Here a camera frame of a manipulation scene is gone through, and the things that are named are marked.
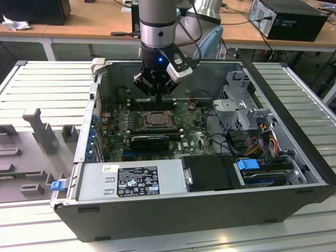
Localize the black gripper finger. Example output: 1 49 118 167
133 71 160 105
159 78 182 106

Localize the small square CPU plate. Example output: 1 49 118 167
149 112 172 125

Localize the metal socket cover frame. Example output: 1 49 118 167
144 110 176 128

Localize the black RAM slot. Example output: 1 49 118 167
128 131 184 140
130 99 176 106
128 126 182 133
130 104 176 111

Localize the CPU socket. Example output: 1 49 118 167
143 109 177 130

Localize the green motherboard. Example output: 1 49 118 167
101 98 218 163

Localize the grey case release latch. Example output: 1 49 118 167
90 58 107 77

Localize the black computer tower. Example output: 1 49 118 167
131 3 140 33

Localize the pale blue teach pendant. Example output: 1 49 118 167
193 25 228 60

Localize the wooden desk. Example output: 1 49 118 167
0 0 336 61

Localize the grey metal drive cage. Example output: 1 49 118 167
212 70 277 135

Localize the black plastic shroud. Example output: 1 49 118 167
181 154 247 193

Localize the grey power supply unit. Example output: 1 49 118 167
75 159 188 202

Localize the hard disk in blue carrier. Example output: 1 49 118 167
235 158 287 189

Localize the large black box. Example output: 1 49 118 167
0 0 72 26

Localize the black open PC case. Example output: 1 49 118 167
50 58 332 243

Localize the blue plastic latch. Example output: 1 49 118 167
50 180 66 192

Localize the grey parts rack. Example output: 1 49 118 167
0 107 82 204

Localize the black desktop computer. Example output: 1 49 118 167
247 0 330 43

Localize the crumpled white paper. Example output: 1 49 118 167
2 14 32 32

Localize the black looped cable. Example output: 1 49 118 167
204 104 233 156

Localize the black camera cable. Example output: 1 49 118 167
176 0 204 62

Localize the yellow and red wire bundle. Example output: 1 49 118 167
246 130 279 159

